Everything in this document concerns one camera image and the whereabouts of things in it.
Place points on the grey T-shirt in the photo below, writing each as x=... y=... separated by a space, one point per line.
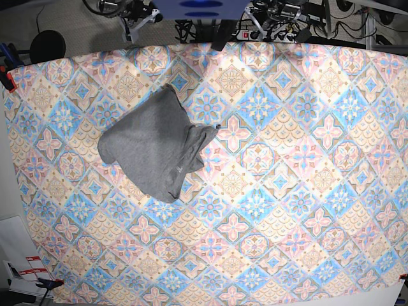
x=157 y=145

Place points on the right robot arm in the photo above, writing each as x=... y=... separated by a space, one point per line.
x=128 y=10

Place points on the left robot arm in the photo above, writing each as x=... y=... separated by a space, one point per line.
x=271 y=3

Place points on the patterned tile tablecloth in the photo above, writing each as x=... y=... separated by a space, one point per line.
x=302 y=194

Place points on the white power strip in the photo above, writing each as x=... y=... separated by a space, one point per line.
x=280 y=36

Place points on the black round weight disc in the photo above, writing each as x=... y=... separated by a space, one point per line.
x=48 y=45

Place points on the blue spring clamp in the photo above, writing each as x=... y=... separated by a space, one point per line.
x=49 y=284

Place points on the red and black clamp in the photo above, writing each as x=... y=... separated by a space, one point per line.
x=7 y=80

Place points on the white box with red labels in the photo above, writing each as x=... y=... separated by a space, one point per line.
x=25 y=277

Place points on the orange clamp at right edge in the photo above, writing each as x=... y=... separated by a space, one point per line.
x=403 y=277

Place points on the black centre post clamp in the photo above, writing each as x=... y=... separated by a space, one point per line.
x=223 y=34

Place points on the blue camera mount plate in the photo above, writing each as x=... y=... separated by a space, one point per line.
x=201 y=9

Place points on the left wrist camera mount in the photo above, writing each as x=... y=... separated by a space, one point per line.
x=270 y=19

